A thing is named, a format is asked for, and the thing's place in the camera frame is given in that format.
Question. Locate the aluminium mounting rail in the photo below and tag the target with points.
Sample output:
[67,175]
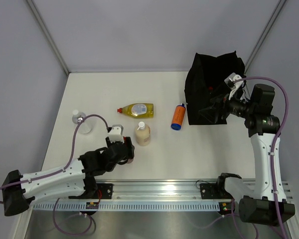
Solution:
[128,190]

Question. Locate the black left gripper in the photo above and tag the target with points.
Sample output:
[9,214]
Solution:
[108,142]

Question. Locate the right aluminium frame post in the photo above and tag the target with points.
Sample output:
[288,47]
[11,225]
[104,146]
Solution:
[265,32]

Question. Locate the aluminium frame post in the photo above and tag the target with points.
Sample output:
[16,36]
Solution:
[47,35]
[265,32]

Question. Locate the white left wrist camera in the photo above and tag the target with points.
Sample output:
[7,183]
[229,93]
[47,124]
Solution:
[115,133]

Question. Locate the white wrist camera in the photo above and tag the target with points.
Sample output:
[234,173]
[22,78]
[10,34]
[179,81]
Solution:
[115,133]
[234,83]

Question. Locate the left aluminium frame post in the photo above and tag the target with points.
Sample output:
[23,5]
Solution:
[47,35]

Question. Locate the yellow dish soap bottle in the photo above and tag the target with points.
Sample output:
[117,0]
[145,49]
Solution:
[138,110]

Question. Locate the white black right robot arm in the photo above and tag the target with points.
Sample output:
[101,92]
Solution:
[267,203]

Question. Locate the cream lotion pump bottle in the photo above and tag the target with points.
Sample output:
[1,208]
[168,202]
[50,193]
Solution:
[142,134]

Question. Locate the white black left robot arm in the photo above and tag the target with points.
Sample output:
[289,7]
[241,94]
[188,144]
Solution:
[86,168]

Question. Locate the white slotted cable duct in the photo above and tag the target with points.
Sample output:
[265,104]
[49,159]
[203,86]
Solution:
[130,206]

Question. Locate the small clear silver bottle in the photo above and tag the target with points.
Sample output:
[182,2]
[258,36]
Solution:
[85,126]

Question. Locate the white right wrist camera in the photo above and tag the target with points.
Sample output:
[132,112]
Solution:
[234,83]

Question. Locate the orange blue cologne bottle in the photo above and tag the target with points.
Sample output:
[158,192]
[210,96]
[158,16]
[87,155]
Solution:
[178,117]

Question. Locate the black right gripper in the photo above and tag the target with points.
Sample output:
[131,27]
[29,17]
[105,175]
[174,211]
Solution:
[212,113]

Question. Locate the black canvas bag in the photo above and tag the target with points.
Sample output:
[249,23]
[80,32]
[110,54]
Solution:
[208,71]

